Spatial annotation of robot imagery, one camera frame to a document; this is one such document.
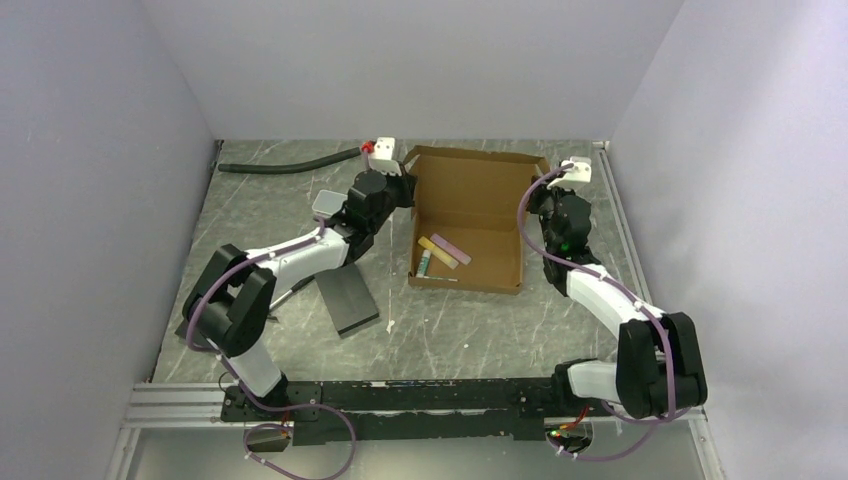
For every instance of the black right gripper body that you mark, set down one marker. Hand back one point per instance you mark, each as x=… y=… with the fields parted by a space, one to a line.
x=545 y=200

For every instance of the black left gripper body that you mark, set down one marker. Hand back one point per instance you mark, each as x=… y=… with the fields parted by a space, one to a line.
x=399 y=194

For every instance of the brown cardboard paper box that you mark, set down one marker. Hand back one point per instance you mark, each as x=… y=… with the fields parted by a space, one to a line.
x=471 y=197

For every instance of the yellow glue stick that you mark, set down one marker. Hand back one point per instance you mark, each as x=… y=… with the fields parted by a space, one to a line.
x=438 y=252

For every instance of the green white glue stick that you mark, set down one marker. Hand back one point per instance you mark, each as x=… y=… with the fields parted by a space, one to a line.
x=424 y=263
x=437 y=278

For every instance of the pink eraser bar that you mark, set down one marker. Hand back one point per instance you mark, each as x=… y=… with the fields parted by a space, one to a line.
x=452 y=250

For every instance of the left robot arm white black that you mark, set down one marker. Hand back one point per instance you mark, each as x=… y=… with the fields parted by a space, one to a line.
x=227 y=309

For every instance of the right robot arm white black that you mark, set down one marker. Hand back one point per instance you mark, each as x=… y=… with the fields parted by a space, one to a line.
x=658 y=370

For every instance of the black rectangular box centre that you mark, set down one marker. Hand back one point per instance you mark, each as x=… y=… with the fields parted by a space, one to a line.
x=348 y=299

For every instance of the black flat box left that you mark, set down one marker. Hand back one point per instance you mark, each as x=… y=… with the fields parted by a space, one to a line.
x=182 y=330

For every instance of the black foam tube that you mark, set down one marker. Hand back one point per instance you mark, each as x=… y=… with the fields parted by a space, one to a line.
x=288 y=169

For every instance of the small metal hammer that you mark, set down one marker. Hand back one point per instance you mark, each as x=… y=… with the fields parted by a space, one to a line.
x=275 y=304

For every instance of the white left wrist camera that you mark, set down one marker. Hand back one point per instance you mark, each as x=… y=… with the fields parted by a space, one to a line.
x=380 y=155

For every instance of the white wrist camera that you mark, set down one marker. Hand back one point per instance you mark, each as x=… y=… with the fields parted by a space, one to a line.
x=577 y=172
x=380 y=155

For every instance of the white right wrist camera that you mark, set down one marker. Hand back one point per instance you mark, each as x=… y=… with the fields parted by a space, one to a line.
x=577 y=172

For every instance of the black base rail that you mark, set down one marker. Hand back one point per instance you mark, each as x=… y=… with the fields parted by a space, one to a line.
x=516 y=408

